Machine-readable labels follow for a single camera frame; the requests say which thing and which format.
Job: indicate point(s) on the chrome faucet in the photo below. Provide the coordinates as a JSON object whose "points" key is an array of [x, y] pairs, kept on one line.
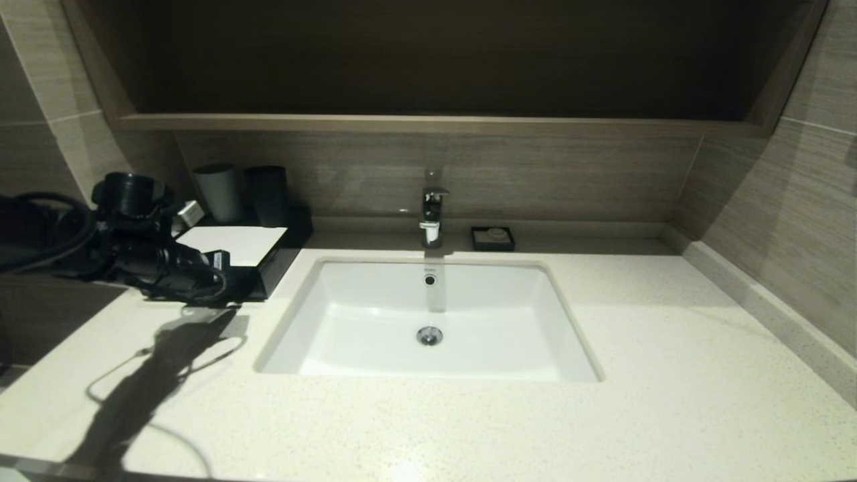
{"points": [[432, 211]]}

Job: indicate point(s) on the round beige soap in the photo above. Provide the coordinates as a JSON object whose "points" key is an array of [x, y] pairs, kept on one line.
{"points": [[496, 234]]}

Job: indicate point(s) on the black soap dish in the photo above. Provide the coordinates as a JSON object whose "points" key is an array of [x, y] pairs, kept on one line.
{"points": [[477, 241]]}

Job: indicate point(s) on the grey cup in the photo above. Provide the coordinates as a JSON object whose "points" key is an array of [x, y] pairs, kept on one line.
{"points": [[221, 194]]}

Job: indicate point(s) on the black box white ribbed top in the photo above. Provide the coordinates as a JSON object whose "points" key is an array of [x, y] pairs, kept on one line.
{"points": [[241, 244]]}

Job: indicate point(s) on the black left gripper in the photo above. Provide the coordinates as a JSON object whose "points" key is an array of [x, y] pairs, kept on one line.
{"points": [[167, 268]]}

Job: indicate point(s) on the white sink basin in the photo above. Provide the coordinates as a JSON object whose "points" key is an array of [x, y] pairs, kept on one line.
{"points": [[375, 314]]}

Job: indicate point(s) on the wooden wall shelf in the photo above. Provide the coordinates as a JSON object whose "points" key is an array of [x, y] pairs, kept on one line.
{"points": [[428, 124]]}

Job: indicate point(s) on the dark tumbler cup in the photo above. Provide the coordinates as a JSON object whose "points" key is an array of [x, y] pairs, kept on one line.
{"points": [[269, 197]]}

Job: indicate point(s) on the chrome sink drain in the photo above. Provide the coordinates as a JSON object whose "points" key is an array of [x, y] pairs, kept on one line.
{"points": [[430, 335]]}

